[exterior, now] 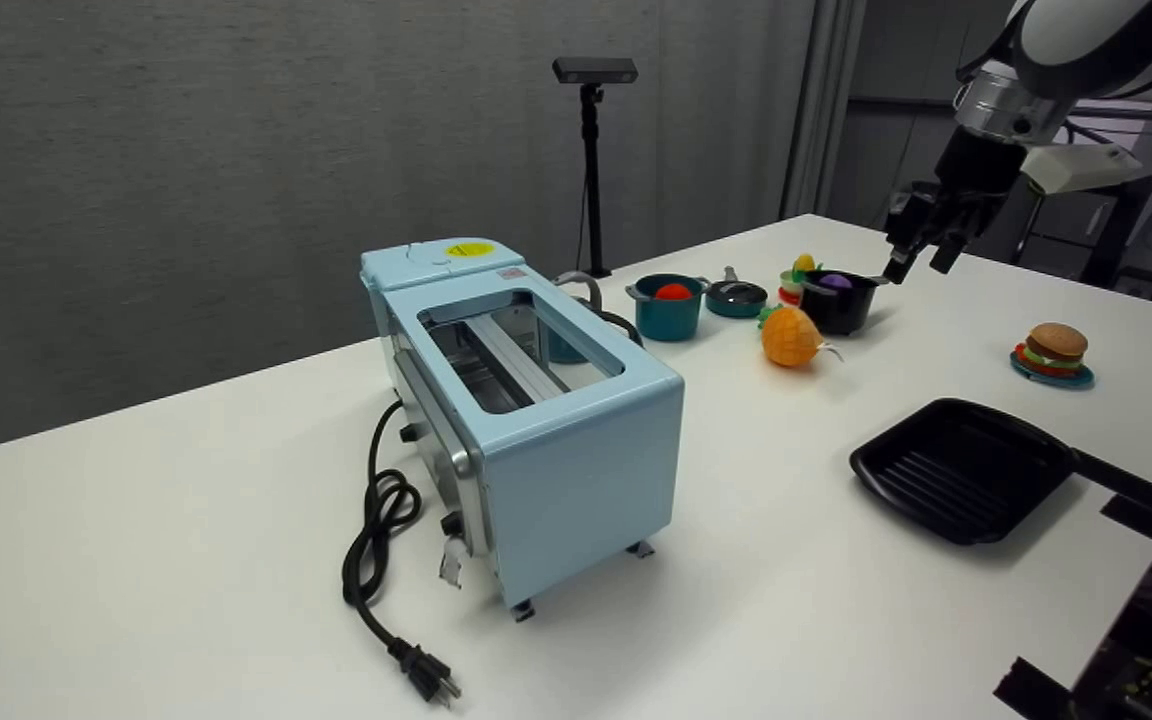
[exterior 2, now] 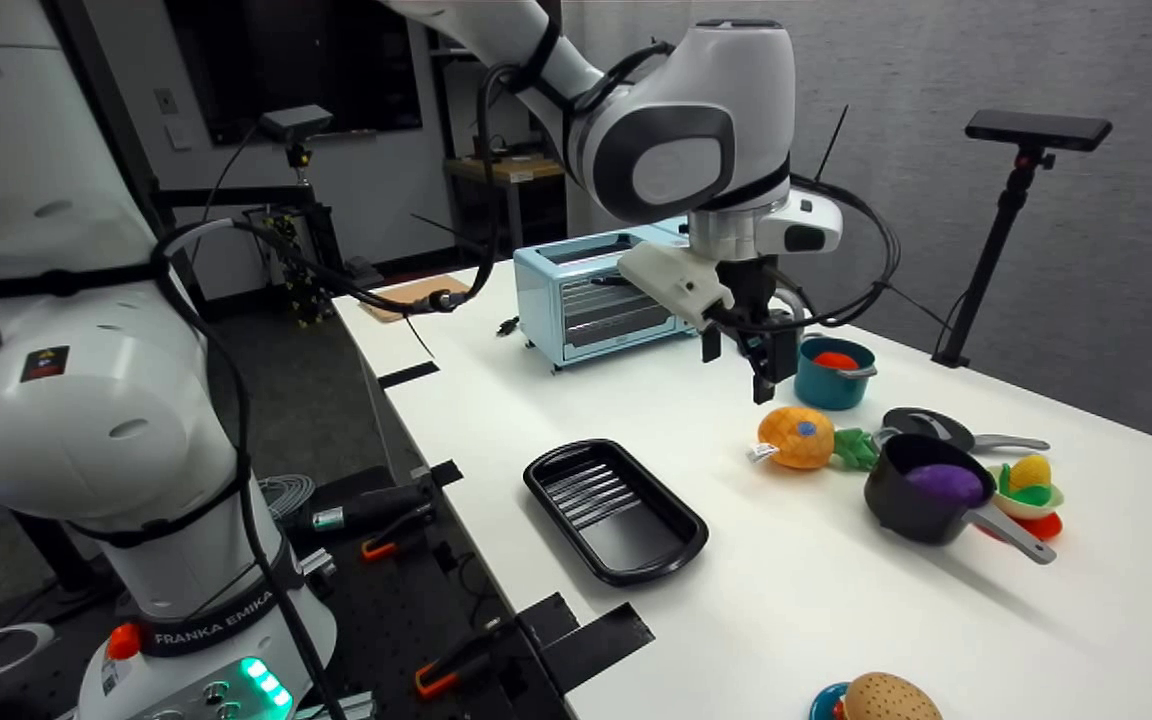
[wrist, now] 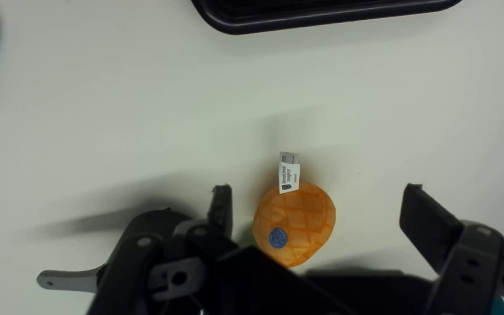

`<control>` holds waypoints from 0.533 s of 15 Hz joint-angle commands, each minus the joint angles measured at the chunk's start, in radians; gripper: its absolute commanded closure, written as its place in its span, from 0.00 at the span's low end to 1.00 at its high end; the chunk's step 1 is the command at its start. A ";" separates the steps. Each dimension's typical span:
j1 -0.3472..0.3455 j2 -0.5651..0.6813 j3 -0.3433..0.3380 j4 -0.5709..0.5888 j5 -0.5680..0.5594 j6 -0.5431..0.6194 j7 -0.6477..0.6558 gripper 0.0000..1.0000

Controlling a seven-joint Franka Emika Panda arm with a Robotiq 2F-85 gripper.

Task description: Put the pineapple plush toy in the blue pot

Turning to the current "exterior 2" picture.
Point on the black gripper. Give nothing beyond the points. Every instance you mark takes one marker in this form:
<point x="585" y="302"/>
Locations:
<point x="749" y="289"/>

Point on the orange pineapple plush toy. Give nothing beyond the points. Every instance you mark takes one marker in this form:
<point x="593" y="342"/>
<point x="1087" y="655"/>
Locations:
<point x="798" y="442"/>

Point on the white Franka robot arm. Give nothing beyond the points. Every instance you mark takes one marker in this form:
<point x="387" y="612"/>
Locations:
<point x="98" y="415"/>

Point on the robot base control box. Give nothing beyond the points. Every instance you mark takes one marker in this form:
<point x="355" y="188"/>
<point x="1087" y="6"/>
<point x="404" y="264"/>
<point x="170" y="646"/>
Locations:
<point x="201" y="685"/>

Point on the orange toy in pot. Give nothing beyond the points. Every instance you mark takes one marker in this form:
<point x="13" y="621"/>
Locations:
<point x="838" y="361"/>

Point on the blue toy pot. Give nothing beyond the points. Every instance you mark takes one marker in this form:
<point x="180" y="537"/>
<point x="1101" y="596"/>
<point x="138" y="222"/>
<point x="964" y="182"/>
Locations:
<point x="833" y="384"/>

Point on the light blue toy oven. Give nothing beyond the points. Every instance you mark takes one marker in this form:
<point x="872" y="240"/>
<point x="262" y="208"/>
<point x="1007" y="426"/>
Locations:
<point x="602" y="307"/>

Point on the purple toy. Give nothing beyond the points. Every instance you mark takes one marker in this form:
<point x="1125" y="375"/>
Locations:
<point x="947" y="486"/>

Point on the yellow green red toy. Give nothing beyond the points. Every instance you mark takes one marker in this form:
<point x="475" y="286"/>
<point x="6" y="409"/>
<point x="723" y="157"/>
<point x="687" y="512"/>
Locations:
<point x="1033" y="486"/>

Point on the brown bun toy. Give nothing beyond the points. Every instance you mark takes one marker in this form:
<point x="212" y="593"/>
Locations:
<point x="889" y="698"/>

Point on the grey metal ladle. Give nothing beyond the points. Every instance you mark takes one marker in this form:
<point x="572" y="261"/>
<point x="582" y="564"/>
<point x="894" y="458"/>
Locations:
<point x="928" y="426"/>

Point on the black baking tray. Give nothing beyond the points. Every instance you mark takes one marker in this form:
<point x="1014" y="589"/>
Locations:
<point x="613" y="512"/>

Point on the background wooden shelf table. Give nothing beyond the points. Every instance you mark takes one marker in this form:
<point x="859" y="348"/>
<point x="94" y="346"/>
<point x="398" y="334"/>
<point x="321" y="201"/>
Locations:
<point x="509" y="182"/>

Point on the short black tape strip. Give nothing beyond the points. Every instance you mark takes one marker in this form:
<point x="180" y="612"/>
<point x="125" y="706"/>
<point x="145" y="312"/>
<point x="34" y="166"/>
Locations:
<point x="442" y="475"/>
<point x="404" y="375"/>

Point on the wide black tape strip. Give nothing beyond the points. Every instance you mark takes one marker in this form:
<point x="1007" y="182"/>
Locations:
<point x="593" y="641"/>

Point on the wooden cutting board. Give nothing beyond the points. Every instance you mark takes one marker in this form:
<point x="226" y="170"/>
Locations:
<point x="404" y="286"/>

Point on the small blue plate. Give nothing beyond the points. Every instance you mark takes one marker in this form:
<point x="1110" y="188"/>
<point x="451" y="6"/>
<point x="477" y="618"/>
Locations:
<point x="823" y="703"/>

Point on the orange black clamp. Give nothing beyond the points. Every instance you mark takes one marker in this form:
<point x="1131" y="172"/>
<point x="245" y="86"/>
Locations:
<point x="383" y="547"/>
<point x="442" y="679"/>

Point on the black tool with teal band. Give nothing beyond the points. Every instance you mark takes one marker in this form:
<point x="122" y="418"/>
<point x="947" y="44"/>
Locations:
<point x="358" y="512"/>

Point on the red emergency button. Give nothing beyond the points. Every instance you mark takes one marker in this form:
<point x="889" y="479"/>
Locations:
<point x="125" y="641"/>

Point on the black camera stand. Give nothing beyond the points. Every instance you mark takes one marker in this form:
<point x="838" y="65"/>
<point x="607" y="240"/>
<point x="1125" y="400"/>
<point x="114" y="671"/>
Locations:
<point x="999" y="254"/>

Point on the black camera bar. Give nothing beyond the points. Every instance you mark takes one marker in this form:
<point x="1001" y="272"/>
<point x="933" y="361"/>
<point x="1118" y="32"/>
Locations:
<point x="1038" y="131"/>

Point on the background tripod with camera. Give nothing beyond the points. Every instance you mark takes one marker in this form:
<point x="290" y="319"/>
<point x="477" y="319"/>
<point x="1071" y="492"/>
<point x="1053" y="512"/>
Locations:
<point x="298" y="120"/>

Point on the dark wall monitor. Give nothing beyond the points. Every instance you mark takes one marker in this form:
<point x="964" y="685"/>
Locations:
<point x="298" y="61"/>

